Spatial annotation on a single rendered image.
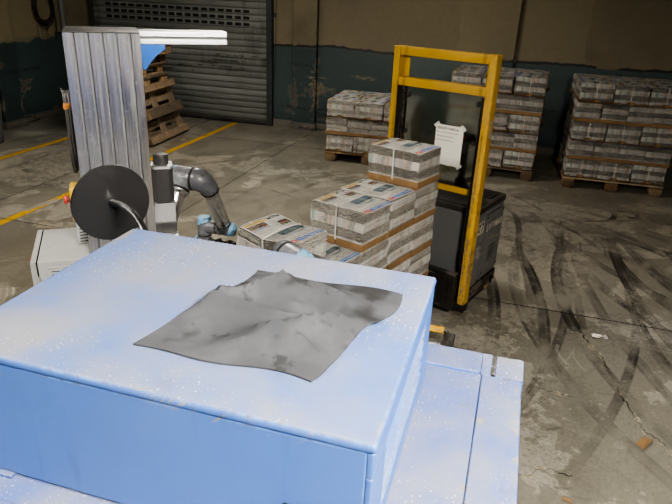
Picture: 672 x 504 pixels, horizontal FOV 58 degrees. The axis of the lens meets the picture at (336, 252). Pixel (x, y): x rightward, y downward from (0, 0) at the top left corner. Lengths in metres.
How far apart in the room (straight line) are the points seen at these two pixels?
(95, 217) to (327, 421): 0.84
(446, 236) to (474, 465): 3.71
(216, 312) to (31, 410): 0.27
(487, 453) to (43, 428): 0.64
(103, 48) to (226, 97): 8.54
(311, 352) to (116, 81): 1.68
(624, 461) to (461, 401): 2.60
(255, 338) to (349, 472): 0.22
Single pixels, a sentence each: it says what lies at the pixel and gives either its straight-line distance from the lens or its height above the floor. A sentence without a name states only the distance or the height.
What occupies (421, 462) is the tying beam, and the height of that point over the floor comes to 1.54.
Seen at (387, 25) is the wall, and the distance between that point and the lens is 9.85.
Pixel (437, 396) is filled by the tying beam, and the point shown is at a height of 1.54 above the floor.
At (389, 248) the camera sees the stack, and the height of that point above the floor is 0.76.
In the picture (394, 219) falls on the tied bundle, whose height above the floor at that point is 0.94.
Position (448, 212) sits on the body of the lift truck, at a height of 0.72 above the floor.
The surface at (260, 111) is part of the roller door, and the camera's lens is 10.60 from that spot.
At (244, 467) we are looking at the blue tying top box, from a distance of 0.78.
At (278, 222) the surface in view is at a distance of 3.17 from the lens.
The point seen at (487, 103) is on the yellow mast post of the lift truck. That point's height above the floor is 1.56.
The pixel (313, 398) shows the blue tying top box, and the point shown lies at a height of 1.75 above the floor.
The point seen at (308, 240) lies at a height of 1.06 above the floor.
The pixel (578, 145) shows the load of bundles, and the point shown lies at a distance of 8.13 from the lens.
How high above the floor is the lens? 2.20
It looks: 24 degrees down
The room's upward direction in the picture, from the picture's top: 3 degrees clockwise
